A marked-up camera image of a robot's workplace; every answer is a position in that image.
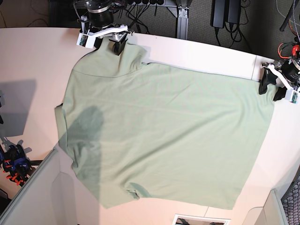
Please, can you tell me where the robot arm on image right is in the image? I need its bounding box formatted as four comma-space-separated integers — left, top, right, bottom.
258, 42, 300, 104

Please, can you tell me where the aluminium frame post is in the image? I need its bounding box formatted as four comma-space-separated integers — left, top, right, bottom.
167, 0, 192, 40

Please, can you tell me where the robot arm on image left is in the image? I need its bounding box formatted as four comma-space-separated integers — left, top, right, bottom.
73, 0, 132, 55

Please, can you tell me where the black power strip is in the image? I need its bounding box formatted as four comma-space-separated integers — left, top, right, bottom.
127, 0, 177, 8

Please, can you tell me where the grey partition panel right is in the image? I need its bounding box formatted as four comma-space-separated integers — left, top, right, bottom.
243, 189, 288, 225

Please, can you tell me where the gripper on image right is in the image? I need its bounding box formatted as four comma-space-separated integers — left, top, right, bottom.
258, 63, 294, 102

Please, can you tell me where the black power brick pair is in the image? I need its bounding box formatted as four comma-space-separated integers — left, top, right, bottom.
210, 0, 241, 28

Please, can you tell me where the grey partition panel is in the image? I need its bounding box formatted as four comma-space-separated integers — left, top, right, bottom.
0, 148, 78, 225
243, 189, 288, 225

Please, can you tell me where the grey partition panel left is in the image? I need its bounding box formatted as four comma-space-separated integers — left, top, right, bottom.
0, 148, 78, 225

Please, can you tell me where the blue black clamp pile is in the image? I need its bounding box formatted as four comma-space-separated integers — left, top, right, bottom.
0, 144, 30, 187

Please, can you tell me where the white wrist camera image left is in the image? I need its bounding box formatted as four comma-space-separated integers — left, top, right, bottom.
76, 33, 96, 49

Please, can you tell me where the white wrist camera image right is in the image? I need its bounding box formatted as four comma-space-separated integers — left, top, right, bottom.
285, 89, 300, 104

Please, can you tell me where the light green T-shirt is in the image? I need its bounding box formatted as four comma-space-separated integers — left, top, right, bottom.
57, 40, 277, 210

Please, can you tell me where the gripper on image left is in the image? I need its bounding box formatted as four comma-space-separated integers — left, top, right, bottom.
88, 24, 134, 56

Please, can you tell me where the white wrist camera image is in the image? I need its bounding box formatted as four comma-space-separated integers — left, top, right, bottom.
76, 33, 96, 49
285, 89, 300, 104

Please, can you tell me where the white framed floor opening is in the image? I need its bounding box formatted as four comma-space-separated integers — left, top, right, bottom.
172, 214, 231, 225

